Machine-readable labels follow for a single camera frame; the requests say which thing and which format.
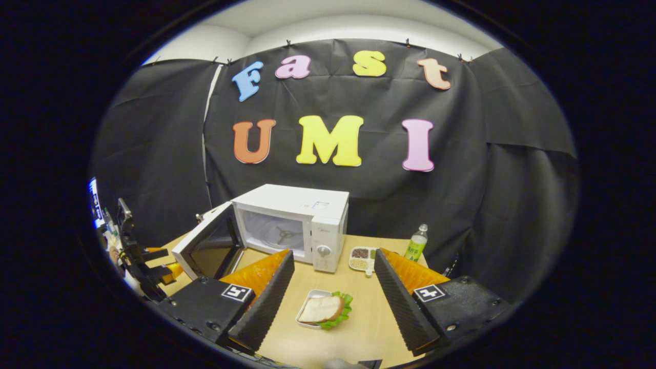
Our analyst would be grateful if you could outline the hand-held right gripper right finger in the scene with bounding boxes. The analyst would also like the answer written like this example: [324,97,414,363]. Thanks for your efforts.
[373,248,513,358]

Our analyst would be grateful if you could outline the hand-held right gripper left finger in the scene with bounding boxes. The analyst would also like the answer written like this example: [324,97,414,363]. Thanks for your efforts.
[156,250,296,354]

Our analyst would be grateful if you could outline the sandwich with lettuce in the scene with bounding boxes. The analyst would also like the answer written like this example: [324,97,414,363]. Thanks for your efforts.
[298,291,354,330]

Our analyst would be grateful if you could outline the white microwave oven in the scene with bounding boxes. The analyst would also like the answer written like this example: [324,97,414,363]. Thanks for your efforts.
[172,183,350,281]

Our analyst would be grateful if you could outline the white rectangular plate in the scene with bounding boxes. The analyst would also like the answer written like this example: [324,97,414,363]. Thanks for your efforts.
[295,289,334,329]

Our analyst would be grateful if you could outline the green drink bottle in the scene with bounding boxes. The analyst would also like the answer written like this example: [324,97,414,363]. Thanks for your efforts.
[404,223,428,262]

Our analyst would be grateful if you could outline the divided dish of grains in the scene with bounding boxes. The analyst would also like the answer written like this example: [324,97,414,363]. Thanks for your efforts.
[348,246,378,277]

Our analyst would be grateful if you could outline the bright blue-white screen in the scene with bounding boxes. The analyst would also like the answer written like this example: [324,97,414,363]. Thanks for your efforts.
[88,177,103,229]

